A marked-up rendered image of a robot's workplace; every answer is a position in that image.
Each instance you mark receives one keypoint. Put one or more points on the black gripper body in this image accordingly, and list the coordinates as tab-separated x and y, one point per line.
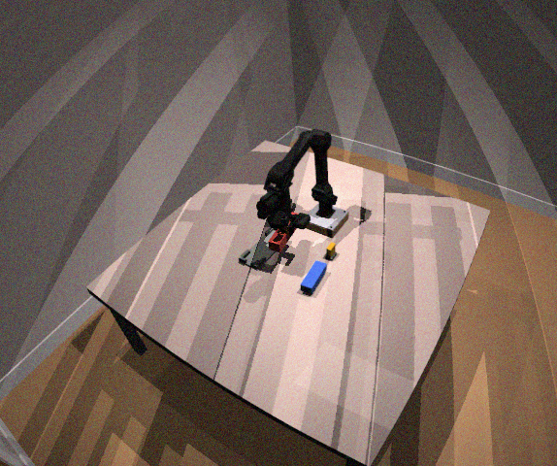
300	221

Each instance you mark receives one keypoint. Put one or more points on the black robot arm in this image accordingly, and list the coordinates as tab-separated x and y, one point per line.
282	174

